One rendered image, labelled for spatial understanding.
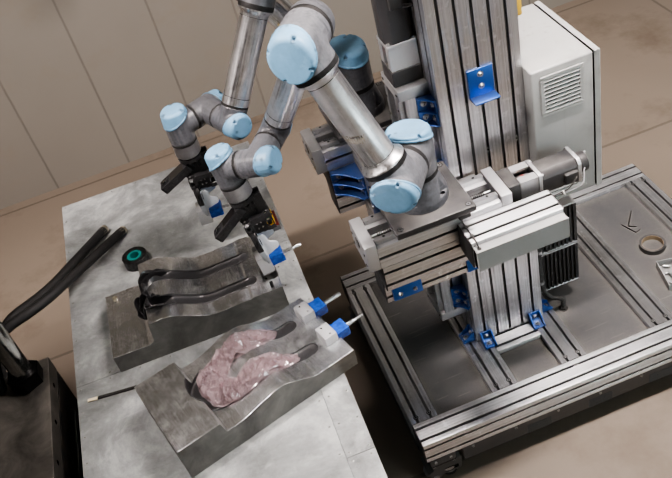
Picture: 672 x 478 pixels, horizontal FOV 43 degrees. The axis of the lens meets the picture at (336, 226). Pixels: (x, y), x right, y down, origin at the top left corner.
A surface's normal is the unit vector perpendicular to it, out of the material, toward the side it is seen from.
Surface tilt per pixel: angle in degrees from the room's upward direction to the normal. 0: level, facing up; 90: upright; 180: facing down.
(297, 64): 83
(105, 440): 0
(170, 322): 90
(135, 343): 0
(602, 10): 0
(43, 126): 90
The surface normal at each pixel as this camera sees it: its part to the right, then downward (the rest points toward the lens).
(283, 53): -0.35, 0.58
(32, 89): 0.30, 0.58
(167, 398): -0.22, -0.73
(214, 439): 0.55, 0.46
